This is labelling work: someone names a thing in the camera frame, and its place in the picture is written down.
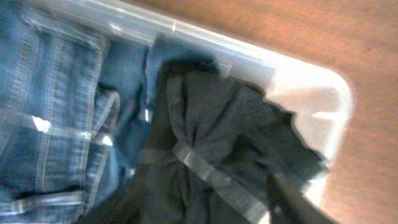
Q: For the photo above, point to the clear plastic storage bin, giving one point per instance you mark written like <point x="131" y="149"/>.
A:
<point x="320" y="99"/>

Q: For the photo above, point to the dark blue jeans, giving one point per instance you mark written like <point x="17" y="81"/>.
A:
<point x="56" y="122"/>

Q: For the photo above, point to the blue cloth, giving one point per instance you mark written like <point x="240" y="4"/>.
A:
<point x="132" y="70"/>

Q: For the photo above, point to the large black cloth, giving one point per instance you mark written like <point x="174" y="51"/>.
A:
<point x="130" y="199"/>

